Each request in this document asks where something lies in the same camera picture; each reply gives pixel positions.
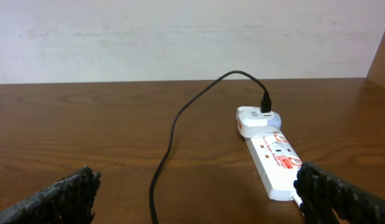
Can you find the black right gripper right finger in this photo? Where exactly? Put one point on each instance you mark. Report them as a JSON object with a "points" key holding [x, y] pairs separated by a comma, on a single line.
{"points": [[327, 198]]}

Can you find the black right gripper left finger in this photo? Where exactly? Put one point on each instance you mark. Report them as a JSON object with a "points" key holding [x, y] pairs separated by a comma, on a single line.
{"points": [[68, 201]]}

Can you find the white power strip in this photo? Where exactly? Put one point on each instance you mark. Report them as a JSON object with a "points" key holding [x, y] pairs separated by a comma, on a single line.
{"points": [[277, 164]]}

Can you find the white USB wall charger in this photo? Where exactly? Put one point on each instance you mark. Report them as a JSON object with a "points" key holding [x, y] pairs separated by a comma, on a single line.
{"points": [[252, 123]]}

